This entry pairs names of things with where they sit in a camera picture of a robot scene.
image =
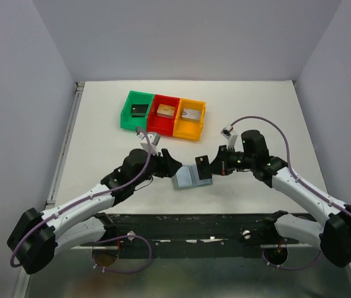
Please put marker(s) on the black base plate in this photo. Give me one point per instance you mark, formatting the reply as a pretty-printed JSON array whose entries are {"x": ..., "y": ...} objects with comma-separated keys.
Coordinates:
[{"x": 168, "y": 236}]

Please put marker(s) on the black credit card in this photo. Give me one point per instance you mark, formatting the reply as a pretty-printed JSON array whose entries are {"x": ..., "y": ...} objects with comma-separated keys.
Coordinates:
[{"x": 203, "y": 167}]

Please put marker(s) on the black card stack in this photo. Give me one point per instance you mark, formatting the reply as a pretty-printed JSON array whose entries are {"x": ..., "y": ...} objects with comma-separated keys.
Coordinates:
[{"x": 139, "y": 110}]

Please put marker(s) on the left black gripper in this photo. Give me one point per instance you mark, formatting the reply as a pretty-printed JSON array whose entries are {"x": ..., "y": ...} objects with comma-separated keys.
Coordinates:
[{"x": 163, "y": 163}]

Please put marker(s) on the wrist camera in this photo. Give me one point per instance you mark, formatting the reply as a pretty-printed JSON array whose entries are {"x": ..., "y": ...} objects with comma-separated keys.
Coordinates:
[
  {"x": 229, "y": 133},
  {"x": 149, "y": 142}
]

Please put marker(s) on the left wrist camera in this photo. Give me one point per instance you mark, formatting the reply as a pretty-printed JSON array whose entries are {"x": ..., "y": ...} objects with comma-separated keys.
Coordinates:
[{"x": 149, "y": 142}]

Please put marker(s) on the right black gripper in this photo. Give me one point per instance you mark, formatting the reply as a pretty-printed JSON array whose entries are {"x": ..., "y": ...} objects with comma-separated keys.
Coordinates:
[{"x": 222, "y": 160}]

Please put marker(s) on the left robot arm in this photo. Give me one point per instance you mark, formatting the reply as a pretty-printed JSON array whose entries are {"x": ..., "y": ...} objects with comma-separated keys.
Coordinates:
[{"x": 38, "y": 236}]

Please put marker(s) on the silver card stack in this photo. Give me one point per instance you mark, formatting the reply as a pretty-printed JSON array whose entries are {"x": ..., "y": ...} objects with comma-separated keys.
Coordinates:
[{"x": 191, "y": 114}]

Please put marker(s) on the yellow plastic bin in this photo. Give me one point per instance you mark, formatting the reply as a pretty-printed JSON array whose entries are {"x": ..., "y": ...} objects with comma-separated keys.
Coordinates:
[{"x": 186, "y": 128}]

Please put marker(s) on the sage green card holder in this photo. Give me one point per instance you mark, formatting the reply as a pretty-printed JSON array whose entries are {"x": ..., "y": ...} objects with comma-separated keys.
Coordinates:
[{"x": 187, "y": 178}]

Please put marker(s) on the green plastic bin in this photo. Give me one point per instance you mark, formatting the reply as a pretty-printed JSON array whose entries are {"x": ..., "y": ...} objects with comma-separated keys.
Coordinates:
[{"x": 128, "y": 122}]

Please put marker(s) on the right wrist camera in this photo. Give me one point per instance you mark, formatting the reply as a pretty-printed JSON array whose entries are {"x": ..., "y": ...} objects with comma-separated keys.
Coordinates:
[{"x": 229, "y": 133}]

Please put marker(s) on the tan card stack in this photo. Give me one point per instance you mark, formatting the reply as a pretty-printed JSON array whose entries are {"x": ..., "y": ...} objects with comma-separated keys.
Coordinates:
[{"x": 165, "y": 111}]

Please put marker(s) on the red plastic bin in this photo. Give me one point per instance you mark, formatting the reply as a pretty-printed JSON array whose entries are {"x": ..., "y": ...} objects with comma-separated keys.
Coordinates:
[{"x": 163, "y": 126}]

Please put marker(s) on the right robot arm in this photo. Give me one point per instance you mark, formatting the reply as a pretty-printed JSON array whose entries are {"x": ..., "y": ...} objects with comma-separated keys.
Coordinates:
[{"x": 330, "y": 229}]

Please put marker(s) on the aluminium frame rail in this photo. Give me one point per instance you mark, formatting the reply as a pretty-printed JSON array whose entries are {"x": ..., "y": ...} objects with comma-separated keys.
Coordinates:
[{"x": 66, "y": 126}]

